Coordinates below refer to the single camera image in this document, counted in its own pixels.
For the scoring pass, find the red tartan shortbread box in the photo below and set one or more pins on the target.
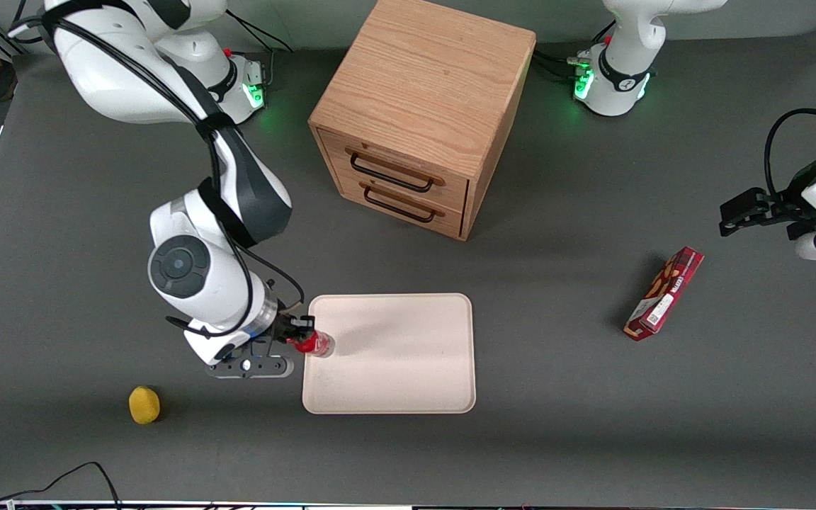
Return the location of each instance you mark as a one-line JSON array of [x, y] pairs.
[[663, 294]]

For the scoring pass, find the cream plastic tray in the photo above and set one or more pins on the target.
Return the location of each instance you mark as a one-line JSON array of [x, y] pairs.
[[401, 354]]

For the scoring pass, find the red coke bottle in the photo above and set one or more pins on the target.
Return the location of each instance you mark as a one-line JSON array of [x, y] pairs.
[[319, 346]]

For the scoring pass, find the wooden two-drawer cabinet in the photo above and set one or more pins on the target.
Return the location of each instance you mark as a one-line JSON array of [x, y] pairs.
[[422, 78]]

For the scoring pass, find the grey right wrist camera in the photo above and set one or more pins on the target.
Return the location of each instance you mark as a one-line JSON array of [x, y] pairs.
[[248, 367]]

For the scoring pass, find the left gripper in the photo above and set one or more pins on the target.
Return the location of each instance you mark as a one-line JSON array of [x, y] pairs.
[[795, 206]]

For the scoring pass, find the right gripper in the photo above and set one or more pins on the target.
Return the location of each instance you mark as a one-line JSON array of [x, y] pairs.
[[285, 328]]

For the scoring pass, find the wooden drawer front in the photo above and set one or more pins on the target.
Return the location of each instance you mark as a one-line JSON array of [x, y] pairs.
[[454, 193], [450, 219]]

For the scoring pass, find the yellow round sponge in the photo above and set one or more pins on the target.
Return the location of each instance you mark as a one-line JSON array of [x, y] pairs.
[[144, 405]]

